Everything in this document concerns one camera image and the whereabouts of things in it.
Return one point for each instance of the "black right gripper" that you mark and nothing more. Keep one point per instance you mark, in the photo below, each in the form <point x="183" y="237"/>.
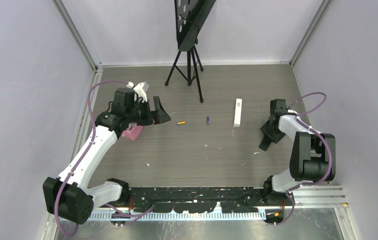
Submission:
<point x="274" y="137"/>

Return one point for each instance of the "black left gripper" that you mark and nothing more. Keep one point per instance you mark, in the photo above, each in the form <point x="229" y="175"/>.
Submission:
<point x="157" y="116"/>

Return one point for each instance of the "white remote control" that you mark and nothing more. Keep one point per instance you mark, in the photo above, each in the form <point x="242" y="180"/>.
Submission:
<point x="237" y="114"/>

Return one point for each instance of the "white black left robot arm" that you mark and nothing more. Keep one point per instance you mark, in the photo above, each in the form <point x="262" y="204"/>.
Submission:
<point x="68" y="196"/>

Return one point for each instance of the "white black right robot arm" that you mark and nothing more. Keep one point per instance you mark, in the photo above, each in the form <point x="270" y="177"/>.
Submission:
<point x="312" y="159"/>

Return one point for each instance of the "pink metronome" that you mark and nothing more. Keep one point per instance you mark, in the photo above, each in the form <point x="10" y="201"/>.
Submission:
<point x="132" y="132"/>

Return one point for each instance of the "black music stand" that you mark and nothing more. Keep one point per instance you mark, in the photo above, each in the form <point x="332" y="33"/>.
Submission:
<point x="190" y="16"/>

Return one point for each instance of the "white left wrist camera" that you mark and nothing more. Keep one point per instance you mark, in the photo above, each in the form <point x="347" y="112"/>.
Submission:
<point x="140" y="90"/>

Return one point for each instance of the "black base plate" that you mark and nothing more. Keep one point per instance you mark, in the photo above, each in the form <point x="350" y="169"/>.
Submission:
<point x="196" y="200"/>

